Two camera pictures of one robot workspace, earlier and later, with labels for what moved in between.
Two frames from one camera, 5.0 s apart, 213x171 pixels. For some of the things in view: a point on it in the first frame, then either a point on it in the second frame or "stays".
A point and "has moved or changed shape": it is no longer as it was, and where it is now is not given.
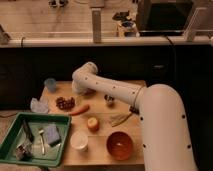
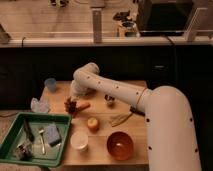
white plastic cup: [79, 141] stays
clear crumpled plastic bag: [37, 106] stays
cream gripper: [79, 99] to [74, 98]
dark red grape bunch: [65, 104] has moved or changed shape
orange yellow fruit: [92, 124] stays
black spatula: [28, 131] stays
